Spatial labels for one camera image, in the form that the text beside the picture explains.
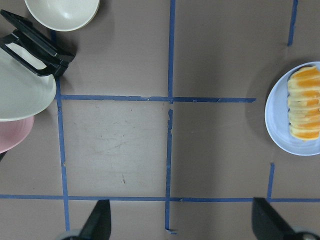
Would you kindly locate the blue plate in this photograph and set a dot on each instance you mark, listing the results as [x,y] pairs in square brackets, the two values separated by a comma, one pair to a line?
[277,121]

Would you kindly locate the pink plate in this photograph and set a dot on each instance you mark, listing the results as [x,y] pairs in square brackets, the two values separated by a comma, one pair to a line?
[14,132]

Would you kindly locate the black plate rack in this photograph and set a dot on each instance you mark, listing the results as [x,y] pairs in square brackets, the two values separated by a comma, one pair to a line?
[56,59]

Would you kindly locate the cream plate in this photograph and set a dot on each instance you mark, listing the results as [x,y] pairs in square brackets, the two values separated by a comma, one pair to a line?
[22,93]

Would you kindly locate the striped bread loaf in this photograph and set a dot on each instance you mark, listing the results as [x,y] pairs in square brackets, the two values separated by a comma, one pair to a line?
[303,103]

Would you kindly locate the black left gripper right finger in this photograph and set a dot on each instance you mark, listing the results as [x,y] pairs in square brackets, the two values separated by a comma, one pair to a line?
[267,224]

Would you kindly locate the cream bowl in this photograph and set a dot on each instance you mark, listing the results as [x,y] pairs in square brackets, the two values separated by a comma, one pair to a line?
[63,15]

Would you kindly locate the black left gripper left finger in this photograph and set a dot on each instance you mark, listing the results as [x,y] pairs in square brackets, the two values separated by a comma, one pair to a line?
[98,224]

